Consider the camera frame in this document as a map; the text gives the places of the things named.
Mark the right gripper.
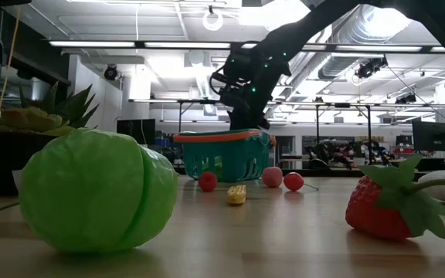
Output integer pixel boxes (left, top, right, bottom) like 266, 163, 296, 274
221, 38, 292, 131

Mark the pink toy peach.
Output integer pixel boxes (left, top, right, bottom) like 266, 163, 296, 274
261, 166, 284, 188

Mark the small red toy tomato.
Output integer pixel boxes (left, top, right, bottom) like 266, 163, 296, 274
198, 171, 219, 193

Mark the red toy cherry tomato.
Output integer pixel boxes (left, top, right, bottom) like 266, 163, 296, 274
283, 171, 319, 193

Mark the red toy strawberry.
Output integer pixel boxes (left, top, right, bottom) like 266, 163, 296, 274
345, 154, 445, 240

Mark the teal basket with orange rim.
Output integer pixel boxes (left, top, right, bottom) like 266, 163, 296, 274
172, 128, 277, 183

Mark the yellow toy corn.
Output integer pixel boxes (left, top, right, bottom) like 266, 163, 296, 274
226, 184, 248, 206

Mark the overhead LED light bar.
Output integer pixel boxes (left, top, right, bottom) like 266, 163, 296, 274
48, 38, 445, 55

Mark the black monitor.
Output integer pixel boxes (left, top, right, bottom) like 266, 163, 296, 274
116, 118, 157, 146
412, 121, 445, 152

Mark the green toy cabbage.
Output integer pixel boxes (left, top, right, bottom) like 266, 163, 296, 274
18, 127, 180, 254

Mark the yellow cable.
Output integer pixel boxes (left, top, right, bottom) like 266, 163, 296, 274
0, 5, 22, 117

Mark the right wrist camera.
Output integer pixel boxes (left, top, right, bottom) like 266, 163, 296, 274
222, 49, 253, 83

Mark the background workstation frame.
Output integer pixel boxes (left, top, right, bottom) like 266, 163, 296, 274
128, 98, 445, 163

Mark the black metal table frame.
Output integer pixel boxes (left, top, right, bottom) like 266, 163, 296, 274
170, 164, 428, 181

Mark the white ring light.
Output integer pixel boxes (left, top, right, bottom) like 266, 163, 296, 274
202, 8, 224, 32

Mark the black ceiling camera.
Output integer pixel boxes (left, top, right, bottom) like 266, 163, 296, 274
395, 93, 418, 105
103, 64, 119, 81
355, 56, 389, 80

